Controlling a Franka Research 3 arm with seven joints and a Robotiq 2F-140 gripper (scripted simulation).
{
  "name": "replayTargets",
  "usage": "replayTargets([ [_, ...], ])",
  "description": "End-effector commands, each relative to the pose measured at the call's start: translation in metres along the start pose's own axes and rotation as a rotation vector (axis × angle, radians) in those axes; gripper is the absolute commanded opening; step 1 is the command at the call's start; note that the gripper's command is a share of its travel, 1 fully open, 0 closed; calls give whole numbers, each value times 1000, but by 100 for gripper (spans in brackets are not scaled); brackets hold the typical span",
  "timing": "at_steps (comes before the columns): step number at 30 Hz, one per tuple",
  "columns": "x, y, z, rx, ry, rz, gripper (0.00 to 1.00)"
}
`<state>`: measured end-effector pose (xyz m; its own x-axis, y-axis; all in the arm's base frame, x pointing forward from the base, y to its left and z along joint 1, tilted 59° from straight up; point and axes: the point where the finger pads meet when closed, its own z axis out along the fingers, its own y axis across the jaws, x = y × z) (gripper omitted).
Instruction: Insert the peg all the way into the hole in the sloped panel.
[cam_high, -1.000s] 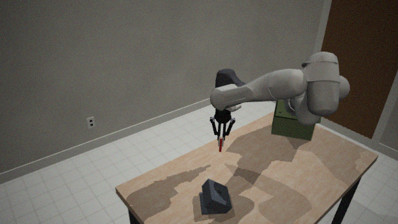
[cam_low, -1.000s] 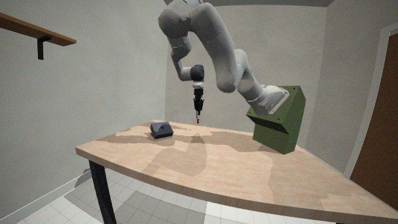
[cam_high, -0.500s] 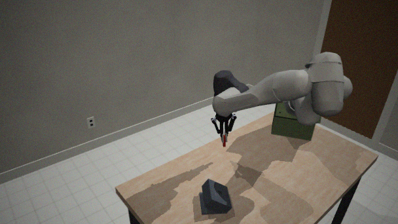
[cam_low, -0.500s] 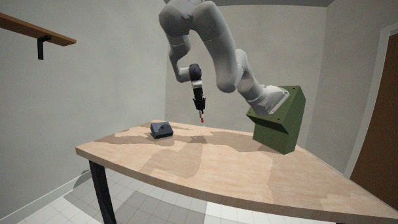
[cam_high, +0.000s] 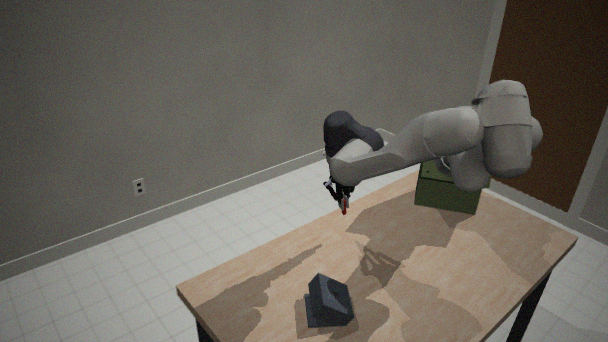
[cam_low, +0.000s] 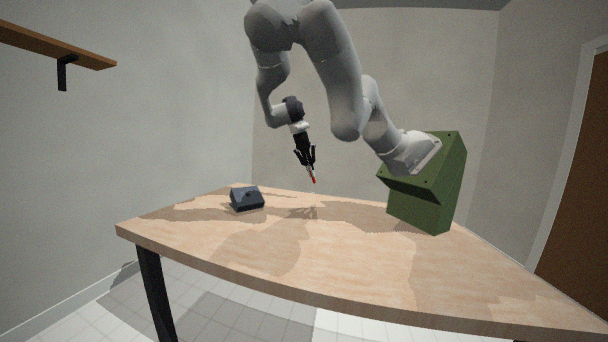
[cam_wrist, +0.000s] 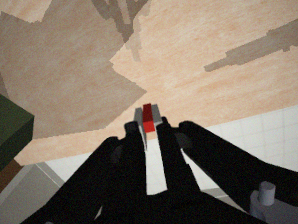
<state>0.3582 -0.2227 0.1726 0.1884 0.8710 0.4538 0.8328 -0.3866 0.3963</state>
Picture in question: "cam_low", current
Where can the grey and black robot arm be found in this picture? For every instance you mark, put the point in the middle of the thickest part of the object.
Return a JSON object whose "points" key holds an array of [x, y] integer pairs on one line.
{"points": [[272, 26]]}

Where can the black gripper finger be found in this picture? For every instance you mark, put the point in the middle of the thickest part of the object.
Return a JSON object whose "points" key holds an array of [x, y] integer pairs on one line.
{"points": [[311, 160], [303, 160]]}

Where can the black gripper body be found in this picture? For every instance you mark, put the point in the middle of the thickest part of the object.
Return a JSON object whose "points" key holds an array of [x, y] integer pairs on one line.
{"points": [[299, 137]]}

